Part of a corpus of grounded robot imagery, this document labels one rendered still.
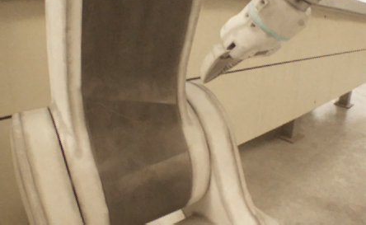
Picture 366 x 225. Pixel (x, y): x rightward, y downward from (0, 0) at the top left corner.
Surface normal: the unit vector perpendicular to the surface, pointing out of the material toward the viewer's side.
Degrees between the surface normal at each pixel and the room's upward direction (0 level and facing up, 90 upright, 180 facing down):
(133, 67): 110
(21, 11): 90
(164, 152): 60
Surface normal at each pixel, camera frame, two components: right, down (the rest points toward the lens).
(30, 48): 0.60, 0.27
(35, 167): 0.42, -0.40
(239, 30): -0.22, -0.16
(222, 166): 0.50, -0.16
